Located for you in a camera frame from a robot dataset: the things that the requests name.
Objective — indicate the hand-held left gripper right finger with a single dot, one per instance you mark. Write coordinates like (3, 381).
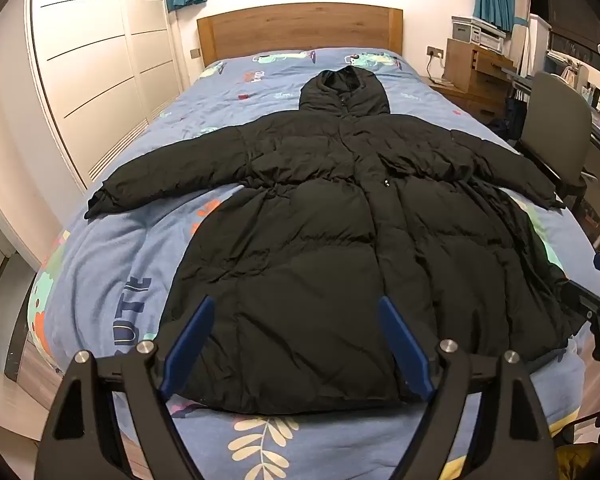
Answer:
(405, 350)

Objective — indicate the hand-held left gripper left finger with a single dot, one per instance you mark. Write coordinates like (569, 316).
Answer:
(190, 350)

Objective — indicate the black hooded puffer coat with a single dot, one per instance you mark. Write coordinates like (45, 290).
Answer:
(305, 260)

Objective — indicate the blue printed blanket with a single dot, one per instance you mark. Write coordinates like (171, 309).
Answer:
(130, 240)

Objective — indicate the mustard yellow cloth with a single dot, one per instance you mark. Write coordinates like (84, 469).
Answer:
(577, 462)

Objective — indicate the grey-green chair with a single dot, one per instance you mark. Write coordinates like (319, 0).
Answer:
(555, 120)

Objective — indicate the wooden nightstand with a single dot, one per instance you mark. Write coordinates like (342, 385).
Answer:
(465, 97)

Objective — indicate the wooden drawer cabinet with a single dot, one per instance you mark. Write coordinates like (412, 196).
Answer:
(472, 65)

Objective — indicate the white printer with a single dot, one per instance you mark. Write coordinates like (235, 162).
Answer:
(477, 35)

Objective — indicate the white wardrobe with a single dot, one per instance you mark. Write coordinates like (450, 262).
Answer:
(90, 60)

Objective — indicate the wooden headboard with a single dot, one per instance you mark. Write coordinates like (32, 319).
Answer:
(300, 27)

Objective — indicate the wall socket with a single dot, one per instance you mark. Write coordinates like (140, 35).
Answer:
(435, 52)

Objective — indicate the wall switch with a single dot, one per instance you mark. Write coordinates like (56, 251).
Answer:
(195, 53)

